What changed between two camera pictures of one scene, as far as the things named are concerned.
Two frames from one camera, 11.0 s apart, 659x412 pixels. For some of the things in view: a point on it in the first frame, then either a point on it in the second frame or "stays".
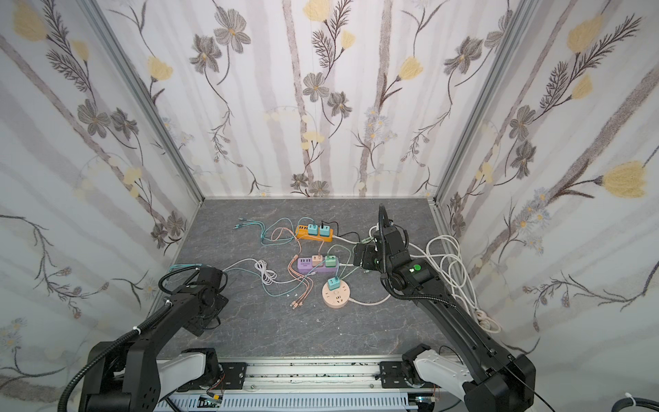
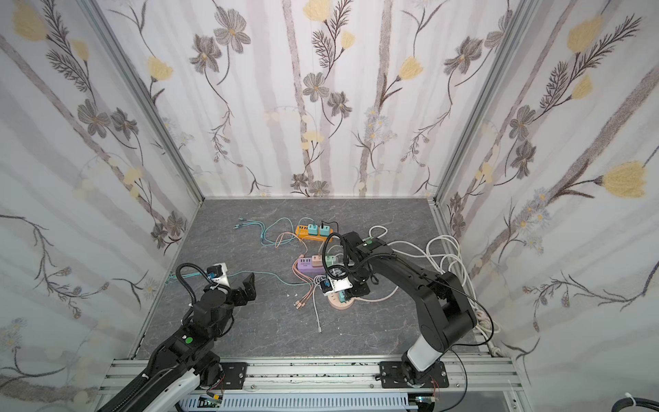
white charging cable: (269, 277) to (317, 282)
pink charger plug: (317, 259) stays
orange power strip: (302, 233) stays
